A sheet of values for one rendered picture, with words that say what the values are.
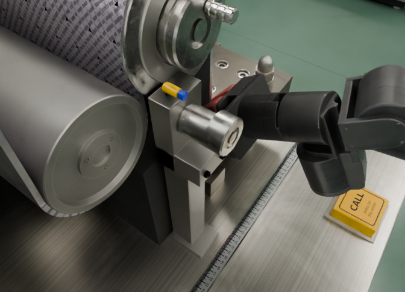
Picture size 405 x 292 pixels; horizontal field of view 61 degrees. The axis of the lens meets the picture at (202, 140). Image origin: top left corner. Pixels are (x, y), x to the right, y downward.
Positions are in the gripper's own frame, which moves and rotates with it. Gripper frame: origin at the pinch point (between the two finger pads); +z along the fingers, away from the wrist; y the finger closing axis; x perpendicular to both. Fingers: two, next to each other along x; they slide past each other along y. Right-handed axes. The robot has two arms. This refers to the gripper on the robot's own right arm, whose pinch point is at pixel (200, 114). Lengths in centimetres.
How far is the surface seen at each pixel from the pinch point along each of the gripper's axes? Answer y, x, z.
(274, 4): 217, -51, 126
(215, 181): -0.9, -13.2, 3.3
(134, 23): -11.9, 17.4, -12.7
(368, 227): 6.6, -25.9, -16.9
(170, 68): -8.5, 11.7, -9.7
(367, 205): 10.2, -25.1, -15.7
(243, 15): 189, -45, 136
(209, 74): -0.3, 6.3, -5.5
